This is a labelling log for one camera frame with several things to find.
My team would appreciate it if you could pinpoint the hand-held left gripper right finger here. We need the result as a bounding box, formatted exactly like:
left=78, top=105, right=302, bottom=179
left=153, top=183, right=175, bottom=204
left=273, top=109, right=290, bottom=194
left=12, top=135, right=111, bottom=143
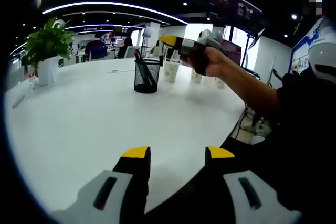
left=205, top=146, right=302, bottom=224

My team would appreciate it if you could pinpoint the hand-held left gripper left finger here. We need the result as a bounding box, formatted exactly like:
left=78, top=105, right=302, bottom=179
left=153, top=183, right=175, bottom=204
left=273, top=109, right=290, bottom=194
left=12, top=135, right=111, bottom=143
left=51, top=146, right=152, bottom=224

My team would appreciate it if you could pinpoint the red cap whiteboard marker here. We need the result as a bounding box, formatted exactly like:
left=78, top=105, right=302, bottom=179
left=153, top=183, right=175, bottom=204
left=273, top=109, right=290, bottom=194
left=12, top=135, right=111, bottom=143
left=133, top=48, right=148, bottom=78

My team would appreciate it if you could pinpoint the black mesh pen holder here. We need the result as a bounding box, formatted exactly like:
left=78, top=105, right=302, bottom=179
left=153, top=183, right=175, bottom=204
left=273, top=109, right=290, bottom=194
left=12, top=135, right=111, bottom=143
left=133, top=58, right=162, bottom=94

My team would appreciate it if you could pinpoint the person's right hand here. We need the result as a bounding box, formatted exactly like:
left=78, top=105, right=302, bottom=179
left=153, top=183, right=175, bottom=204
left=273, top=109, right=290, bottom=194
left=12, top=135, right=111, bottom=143
left=183, top=45, right=232, bottom=78

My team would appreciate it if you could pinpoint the purple screen monitor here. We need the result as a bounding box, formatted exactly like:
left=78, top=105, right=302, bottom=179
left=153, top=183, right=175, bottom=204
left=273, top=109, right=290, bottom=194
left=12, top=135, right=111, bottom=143
left=220, top=40, right=243, bottom=65

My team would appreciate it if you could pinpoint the small monitor on stand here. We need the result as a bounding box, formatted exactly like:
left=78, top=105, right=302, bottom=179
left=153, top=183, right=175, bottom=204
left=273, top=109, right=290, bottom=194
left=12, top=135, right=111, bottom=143
left=142, top=25, right=153, bottom=39

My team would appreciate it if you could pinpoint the hanging dark monitor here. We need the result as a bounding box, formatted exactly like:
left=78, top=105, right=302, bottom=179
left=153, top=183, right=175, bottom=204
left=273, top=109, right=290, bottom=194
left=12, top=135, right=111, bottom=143
left=205, top=0, right=265, bottom=35

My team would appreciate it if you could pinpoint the curved ceiling light strip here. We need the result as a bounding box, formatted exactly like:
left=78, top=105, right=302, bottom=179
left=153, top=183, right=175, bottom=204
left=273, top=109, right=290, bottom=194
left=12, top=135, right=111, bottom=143
left=41, top=1, right=188, bottom=25

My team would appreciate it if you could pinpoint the person's black clothed body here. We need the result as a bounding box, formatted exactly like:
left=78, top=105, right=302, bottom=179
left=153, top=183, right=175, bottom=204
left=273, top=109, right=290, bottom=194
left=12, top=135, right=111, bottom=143
left=146, top=71, right=336, bottom=224

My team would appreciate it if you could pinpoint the white worn device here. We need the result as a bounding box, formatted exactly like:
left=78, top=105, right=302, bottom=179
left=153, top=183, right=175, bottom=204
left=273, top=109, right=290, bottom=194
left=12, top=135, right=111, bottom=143
left=308, top=17, right=336, bottom=81

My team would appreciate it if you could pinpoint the green plant in white pot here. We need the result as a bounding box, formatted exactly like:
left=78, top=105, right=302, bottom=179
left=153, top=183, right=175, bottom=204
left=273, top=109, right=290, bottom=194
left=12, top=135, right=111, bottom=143
left=22, top=16, right=76, bottom=87

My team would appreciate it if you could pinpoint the small red white figurine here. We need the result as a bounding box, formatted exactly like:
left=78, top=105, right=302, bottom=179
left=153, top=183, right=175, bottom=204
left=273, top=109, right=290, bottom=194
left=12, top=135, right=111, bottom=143
left=27, top=66, right=39, bottom=90

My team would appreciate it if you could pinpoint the blue wall poster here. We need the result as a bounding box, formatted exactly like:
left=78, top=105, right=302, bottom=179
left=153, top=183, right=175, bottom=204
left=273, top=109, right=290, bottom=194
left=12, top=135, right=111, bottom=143
left=288, top=19, right=324, bottom=76

